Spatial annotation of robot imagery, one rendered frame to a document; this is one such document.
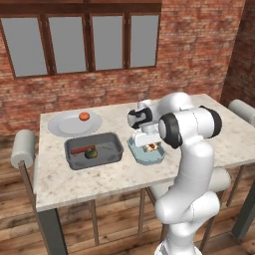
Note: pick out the grey cushioned wooden chair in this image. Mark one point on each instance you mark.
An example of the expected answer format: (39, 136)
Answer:
(223, 181)
(22, 147)
(241, 109)

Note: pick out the dark grey table leg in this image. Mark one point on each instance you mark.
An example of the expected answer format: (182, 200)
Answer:
(51, 230)
(245, 215)

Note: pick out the green round vegetable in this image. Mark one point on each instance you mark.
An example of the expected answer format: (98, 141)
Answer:
(91, 153)

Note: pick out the large grey plate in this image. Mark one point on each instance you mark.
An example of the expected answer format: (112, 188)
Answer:
(68, 126)

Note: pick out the brown framed window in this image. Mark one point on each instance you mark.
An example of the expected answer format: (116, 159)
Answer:
(69, 43)

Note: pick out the orange and yellow food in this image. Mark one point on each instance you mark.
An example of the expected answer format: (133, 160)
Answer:
(152, 146)

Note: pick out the red tomato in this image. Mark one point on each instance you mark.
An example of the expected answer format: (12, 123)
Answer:
(84, 116)

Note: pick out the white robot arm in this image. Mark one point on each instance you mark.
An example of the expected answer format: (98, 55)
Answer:
(194, 172)

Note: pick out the red sausage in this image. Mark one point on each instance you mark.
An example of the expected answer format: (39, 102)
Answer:
(81, 149)

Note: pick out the light blue tupperware container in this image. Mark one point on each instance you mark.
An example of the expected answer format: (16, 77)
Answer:
(151, 157)

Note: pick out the dark grey tupperware container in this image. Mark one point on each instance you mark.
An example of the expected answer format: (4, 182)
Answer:
(109, 154)

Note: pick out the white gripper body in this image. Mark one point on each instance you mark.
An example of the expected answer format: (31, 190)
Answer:
(144, 138)

